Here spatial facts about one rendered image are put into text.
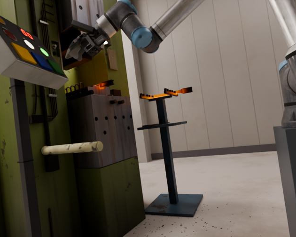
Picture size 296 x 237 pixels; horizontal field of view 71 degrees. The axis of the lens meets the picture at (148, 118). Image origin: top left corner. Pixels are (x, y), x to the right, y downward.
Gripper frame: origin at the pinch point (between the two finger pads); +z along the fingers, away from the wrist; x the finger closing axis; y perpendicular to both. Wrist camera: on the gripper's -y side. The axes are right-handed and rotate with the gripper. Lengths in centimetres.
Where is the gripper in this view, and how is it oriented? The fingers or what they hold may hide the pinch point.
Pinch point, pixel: (66, 55)
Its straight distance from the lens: 107.1
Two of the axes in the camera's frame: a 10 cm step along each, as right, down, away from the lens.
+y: 6.1, 7.9, -1.0
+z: -7.8, 6.1, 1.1
